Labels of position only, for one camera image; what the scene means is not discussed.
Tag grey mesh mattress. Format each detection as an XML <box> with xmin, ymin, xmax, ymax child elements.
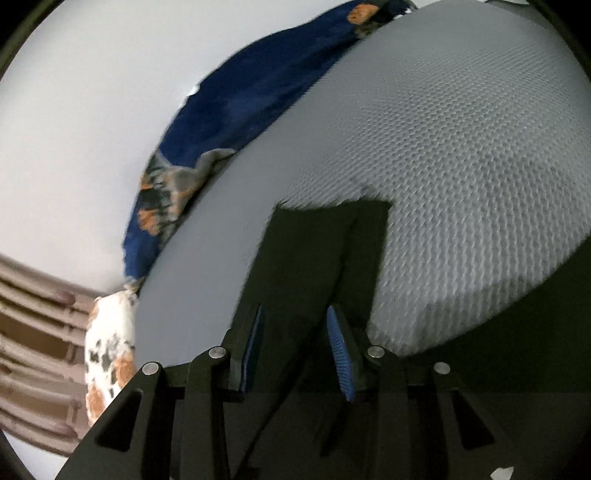
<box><xmin>134</xmin><ymin>0</ymin><xmax>588</xmax><ymax>370</ymax></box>

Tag black pants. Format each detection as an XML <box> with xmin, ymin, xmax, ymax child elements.
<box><xmin>222</xmin><ymin>198</ymin><xmax>394</xmax><ymax>480</ymax></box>

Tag white floral pillow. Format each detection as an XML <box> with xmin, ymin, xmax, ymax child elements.
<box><xmin>83</xmin><ymin>290</ymin><xmax>139</xmax><ymax>426</ymax></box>

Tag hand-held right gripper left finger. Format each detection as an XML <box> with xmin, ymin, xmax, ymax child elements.
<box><xmin>55</xmin><ymin>302</ymin><xmax>267</xmax><ymax>480</ymax></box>

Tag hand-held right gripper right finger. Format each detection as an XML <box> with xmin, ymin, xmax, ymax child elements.
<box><xmin>326</xmin><ymin>305</ymin><xmax>527</xmax><ymax>480</ymax></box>

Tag blue floral blanket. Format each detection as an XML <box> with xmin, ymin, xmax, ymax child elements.
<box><xmin>121</xmin><ymin>0</ymin><xmax>416</xmax><ymax>291</ymax></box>

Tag brown wooden slatted headboard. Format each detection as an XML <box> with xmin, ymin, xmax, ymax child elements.
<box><xmin>0</xmin><ymin>251</ymin><xmax>106</xmax><ymax>459</ymax></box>

